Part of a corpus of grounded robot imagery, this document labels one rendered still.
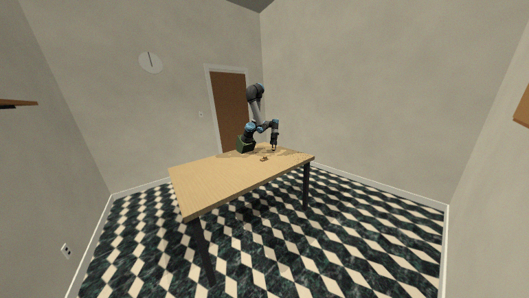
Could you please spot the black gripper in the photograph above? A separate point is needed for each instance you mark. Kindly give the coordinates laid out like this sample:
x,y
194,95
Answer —
x,y
274,136

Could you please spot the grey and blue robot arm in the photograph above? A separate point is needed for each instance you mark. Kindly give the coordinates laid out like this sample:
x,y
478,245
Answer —
x,y
254,94

